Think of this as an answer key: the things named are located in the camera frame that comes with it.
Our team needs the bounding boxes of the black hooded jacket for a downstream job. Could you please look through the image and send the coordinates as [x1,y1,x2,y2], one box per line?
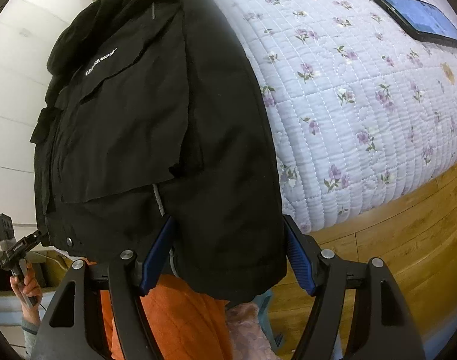
[32,0,286,302]

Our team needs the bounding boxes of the person's left hand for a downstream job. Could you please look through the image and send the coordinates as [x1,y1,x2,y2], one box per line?
[10,262,43,326]

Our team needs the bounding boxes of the orange trousers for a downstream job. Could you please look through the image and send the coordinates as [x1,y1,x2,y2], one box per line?
[98,273,231,360]

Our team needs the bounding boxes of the white wardrobe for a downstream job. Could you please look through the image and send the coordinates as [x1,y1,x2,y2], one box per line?
[0,0,90,237]

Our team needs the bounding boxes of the bed with floral quilt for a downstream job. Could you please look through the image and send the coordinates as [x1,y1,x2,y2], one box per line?
[214,0,457,233]

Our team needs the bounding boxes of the black smartphone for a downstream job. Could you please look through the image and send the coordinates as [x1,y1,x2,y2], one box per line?
[373,0,457,49]

